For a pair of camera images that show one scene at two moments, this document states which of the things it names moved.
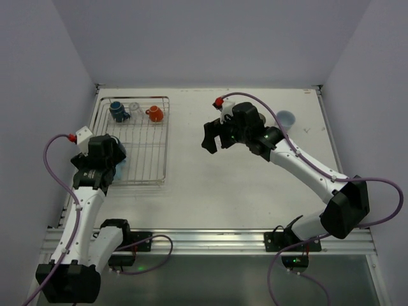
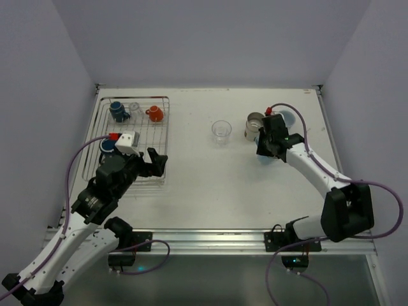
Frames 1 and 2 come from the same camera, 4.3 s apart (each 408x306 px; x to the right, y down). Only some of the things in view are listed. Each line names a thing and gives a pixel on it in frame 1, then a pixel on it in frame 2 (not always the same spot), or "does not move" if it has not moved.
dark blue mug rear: (118, 112) does not move
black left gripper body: (118, 153) to (146, 166)
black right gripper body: (221, 134) to (266, 148)
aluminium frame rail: (232, 242) does not move
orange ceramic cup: (155, 113) does not move
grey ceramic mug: (286, 119) does not move
